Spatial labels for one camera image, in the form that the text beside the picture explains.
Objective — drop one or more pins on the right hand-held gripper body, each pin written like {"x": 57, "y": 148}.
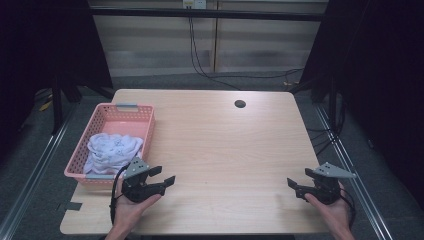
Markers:
{"x": 325, "y": 190}

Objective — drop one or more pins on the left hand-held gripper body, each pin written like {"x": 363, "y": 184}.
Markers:
{"x": 135, "y": 188}

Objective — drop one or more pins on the white printed garment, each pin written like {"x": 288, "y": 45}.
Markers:
{"x": 110, "y": 151}

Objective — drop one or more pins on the pink plastic basket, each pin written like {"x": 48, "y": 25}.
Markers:
{"x": 124, "y": 127}

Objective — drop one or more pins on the person's left hand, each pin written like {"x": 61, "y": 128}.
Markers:
{"x": 128, "y": 211}

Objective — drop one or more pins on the person's right hand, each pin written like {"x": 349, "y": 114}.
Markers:
{"x": 333, "y": 213}

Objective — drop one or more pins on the black tape piece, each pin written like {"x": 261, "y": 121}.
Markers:
{"x": 71, "y": 206}

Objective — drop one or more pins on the black metal stand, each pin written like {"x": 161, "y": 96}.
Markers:
{"x": 56, "y": 106}

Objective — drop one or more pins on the black curtain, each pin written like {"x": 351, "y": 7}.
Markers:
{"x": 383, "y": 83}
{"x": 40, "y": 43}

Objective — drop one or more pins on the yellow object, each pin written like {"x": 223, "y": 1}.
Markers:
{"x": 45, "y": 106}

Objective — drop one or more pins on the black horizontal bar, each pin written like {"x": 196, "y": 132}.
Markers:
{"x": 200, "y": 14}

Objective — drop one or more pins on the metal floor rail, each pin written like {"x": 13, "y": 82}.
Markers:
{"x": 31, "y": 180}
{"x": 353, "y": 166}

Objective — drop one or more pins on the white wall socket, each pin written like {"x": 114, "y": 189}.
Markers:
{"x": 196, "y": 4}

